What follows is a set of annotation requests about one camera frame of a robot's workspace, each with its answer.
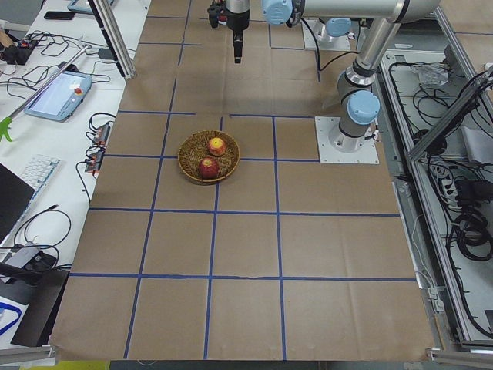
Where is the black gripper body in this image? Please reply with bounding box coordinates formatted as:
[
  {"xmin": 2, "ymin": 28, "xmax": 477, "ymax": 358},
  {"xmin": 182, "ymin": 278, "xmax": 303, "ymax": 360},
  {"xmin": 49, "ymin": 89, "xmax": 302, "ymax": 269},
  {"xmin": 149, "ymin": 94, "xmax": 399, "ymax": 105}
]
[{"xmin": 225, "ymin": 0, "xmax": 250, "ymax": 31}]

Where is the yellow-red apple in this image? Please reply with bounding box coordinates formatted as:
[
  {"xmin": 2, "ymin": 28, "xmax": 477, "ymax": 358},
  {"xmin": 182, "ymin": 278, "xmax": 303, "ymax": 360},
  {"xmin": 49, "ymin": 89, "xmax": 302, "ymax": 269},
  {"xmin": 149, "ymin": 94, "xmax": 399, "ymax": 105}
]
[{"xmin": 208, "ymin": 137, "xmax": 227, "ymax": 156}]

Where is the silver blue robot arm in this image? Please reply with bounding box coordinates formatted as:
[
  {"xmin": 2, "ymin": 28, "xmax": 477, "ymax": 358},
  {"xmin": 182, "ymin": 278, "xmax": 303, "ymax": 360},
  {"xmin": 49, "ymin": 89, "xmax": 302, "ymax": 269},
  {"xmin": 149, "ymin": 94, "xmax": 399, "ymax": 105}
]
[{"xmin": 261, "ymin": 0, "xmax": 439, "ymax": 153}]

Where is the woven wicker basket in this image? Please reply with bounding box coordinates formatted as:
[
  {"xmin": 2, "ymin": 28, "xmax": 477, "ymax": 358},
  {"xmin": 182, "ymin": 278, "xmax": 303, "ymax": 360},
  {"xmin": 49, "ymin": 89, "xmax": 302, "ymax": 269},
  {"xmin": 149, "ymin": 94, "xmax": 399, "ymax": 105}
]
[{"xmin": 178, "ymin": 129, "xmax": 240, "ymax": 185}]

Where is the dark red apple in basket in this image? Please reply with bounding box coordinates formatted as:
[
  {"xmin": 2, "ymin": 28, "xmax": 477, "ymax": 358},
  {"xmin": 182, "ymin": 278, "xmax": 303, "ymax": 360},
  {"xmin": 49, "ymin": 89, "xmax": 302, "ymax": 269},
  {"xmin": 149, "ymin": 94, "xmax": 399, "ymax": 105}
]
[{"xmin": 199, "ymin": 156, "xmax": 220, "ymax": 180}]

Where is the silver metal rod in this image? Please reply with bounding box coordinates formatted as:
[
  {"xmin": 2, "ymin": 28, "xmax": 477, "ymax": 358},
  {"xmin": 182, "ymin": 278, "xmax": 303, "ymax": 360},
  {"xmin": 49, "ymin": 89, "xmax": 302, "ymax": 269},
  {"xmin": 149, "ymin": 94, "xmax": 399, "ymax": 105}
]
[{"xmin": 4, "ymin": 44, "xmax": 92, "ymax": 120}]

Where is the black smartphone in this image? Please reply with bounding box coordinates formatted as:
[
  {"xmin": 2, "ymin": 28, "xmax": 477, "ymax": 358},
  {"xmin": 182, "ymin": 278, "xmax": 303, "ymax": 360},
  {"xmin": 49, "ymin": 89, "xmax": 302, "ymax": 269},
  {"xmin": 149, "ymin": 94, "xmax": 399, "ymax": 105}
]
[{"xmin": 44, "ymin": 11, "xmax": 75, "ymax": 21}]

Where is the blue teach pendant tablet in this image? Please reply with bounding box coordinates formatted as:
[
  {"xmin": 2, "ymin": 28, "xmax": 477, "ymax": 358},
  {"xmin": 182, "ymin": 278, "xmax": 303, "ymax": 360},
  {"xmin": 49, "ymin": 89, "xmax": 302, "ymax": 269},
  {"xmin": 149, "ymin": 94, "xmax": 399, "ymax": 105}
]
[{"xmin": 24, "ymin": 71, "xmax": 92, "ymax": 122}]

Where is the white keyboard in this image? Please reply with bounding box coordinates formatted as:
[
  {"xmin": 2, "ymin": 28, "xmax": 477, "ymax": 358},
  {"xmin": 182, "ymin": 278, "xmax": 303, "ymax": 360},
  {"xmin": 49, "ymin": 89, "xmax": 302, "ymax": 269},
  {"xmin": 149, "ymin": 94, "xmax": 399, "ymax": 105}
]
[{"xmin": 20, "ymin": 154, "xmax": 61, "ymax": 197}]

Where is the black laptop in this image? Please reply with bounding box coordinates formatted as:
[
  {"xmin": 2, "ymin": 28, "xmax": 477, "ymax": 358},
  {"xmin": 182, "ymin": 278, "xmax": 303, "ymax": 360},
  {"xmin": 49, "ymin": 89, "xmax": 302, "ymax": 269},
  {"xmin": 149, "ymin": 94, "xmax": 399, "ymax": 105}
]
[{"xmin": 0, "ymin": 164, "xmax": 35, "ymax": 243}]

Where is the grey usb hub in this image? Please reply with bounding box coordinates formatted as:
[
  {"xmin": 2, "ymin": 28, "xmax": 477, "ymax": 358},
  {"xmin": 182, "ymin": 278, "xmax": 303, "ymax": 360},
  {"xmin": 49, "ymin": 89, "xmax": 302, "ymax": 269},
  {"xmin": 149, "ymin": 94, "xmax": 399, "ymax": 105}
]
[{"xmin": 4, "ymin": 247, "xmax": 41, "ymax": 268}]

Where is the aluminium frame post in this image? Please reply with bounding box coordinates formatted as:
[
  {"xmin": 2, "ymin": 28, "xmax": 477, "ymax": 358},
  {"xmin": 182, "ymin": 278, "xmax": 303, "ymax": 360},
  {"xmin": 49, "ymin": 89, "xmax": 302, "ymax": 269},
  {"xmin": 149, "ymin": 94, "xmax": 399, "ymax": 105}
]
[{"xmin": 89, "ymin": 0, "xmax": 136, "ymax": 80}]

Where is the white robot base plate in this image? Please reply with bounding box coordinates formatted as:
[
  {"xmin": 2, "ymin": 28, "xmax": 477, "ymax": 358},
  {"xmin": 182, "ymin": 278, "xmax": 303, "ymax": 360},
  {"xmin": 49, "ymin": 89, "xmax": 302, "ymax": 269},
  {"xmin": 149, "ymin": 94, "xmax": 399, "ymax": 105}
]
[{"xmin": 314, "ymin": 116, "xmax": 379, "ymax": 165}]

